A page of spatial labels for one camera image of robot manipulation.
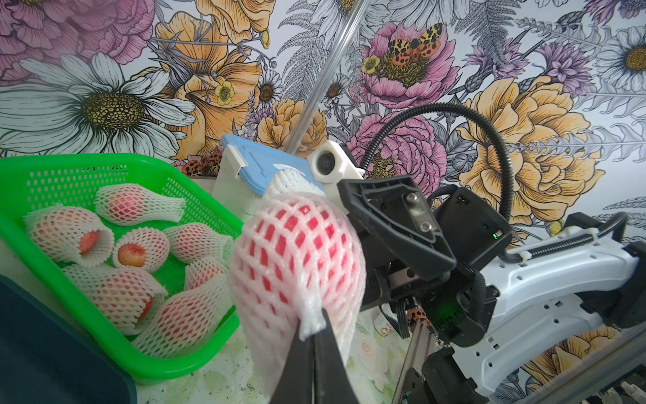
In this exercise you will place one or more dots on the dark teal plastic tub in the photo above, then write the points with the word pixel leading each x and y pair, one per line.
pixel 45 360

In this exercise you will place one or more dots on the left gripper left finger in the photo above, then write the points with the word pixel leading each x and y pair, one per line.
pixel 296 384

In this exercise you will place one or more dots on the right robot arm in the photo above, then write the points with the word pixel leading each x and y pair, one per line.
pixel 572 283

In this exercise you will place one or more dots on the netted apple in basket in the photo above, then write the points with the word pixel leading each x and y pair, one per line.
pixel 194 241
pixel 201 271
pixel 128 298
pixel 186 321
pixel 142 248
pixel 70 234

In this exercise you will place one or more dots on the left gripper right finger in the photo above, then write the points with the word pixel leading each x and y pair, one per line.
pixel 330 378

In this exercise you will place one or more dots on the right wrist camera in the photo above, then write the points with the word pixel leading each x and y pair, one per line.
pixel 330 163

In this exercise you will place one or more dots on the blue lidded storage box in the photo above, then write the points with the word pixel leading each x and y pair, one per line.
pixel 246 170

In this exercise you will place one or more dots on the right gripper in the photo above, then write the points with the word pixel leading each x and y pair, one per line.
pixel 418 255

